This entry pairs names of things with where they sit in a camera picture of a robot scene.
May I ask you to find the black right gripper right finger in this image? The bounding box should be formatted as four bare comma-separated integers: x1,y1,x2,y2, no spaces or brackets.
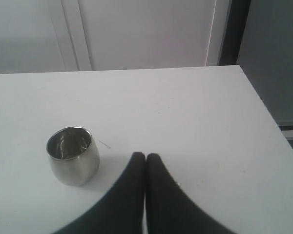
146,154,233,234

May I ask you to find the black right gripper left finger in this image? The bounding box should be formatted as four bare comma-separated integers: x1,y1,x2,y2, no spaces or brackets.
56,152,146,234

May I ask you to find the stainless steel cup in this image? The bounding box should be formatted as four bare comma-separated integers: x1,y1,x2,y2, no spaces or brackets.
46,126,100,187

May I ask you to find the white cabinet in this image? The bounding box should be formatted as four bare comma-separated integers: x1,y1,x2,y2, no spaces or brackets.
0,0,231,74

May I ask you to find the dark vertical post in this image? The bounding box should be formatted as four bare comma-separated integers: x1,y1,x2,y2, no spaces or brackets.
218,0,251,66

